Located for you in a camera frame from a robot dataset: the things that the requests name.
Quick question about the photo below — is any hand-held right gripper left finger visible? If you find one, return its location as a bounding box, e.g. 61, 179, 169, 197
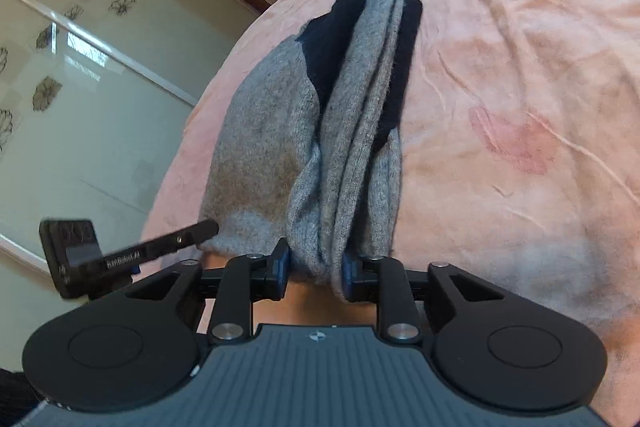
122, 238, 292, 344

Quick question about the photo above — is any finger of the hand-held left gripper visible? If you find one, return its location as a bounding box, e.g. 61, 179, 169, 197
169, 219, 220, 250

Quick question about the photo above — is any flower print glass door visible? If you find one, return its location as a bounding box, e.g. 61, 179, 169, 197
0, 0, 253, 270

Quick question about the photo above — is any pink blanket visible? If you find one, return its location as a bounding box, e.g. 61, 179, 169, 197
140, 0, 640, 427

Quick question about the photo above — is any dark cloth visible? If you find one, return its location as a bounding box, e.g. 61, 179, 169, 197
0, 368, 40, 425

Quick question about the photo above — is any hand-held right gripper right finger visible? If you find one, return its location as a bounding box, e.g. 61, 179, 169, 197
341, 251, 507, 344

